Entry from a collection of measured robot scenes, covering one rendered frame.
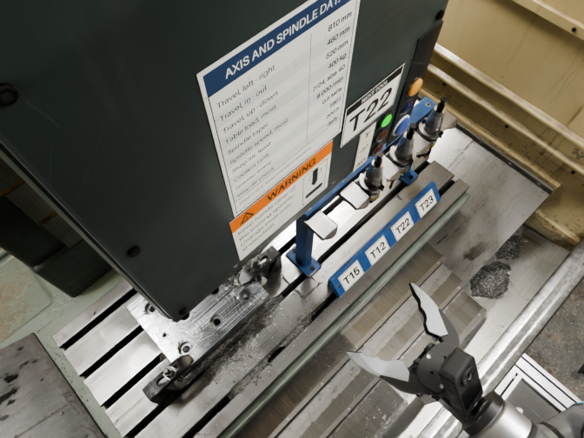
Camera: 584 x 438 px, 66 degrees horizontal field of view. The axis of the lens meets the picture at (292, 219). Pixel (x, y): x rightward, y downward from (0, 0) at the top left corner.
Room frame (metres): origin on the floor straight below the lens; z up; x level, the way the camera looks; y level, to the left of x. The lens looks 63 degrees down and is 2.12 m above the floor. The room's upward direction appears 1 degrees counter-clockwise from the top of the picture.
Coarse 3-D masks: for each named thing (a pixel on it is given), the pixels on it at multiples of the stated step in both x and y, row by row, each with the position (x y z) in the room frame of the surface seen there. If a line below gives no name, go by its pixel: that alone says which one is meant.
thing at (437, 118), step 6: (444, 108) 0.71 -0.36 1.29; (432, 114) 0.70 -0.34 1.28; (438, 114) 0.69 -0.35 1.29; (426, 120) 0.71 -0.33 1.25; (432, 120) 0.69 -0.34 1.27; (438, 120) 0.69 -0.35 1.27; (426, 126) 0.69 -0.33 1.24; (432, 126) 0.69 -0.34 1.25; (438, 126) 0.69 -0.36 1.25; (432, 132) 0.68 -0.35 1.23; (438, 132) 0.69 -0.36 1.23
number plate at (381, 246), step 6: (378, 240) 0.52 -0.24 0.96; (384, 240) 0.52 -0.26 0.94; (372, 246) 0.50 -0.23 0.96; (378, 246) 0.50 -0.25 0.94; (384, 246) 0.51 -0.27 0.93; (366, 252) 0.48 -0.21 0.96; (372, 252) 0.49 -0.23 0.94; (378, 252) 0.49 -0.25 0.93; (384, 252) 0.50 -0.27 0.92; (372, 258) 0.47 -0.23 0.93; (378, 258) 0.48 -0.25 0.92; (372, 264) 0.46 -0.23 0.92
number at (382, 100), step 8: (392, 88) 0.38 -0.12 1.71; (376, 96) 0.36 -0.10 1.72; (384, 96) 0.37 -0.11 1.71; (392, 96) 0.39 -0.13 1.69; (368, 104) 0.35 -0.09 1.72; (376, 104) 0.36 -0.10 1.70; (384, 104) 0.38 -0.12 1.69; (368, 112) 0.35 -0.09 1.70; (376, 112) 0.37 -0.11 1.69; (368, 120) 0.36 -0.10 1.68
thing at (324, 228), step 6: (318, 210) 0.48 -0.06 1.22; (312, 216) 0.46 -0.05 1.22; (318, 216) 0.46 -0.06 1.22; (324, 216) 0.46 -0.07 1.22; (306, 222) 0.45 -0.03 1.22; (312, 222) 0.45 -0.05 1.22; (318, 222) 0.45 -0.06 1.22; (324, 222) 0.45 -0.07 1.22; (330, 222) 0.45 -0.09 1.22; (312, 228) 0.43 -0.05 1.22; (318, 228) 0.43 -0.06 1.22; (324, 228) 0.43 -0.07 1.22; (330, 228) 0.43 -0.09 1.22; (336, 228) 0.43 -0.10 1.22; (318, 234) 0.42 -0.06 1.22; (324, 234) 0.42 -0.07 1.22; (330, 234) 0.42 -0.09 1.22
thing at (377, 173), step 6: (372, 162) 0.56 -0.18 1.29; (372, 168) 0.54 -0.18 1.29; (378, 168) 0.54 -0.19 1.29; (366, 174) 0.55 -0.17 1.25; (372, 174) 0.54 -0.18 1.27; (378, 174) 0.54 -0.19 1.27; (366, 180) 0.54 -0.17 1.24; (372, 180) 0.54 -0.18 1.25; (378, 180) 0.54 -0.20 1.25; (372, 186) 0.53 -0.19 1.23; (378, 186) 0.53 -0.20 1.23
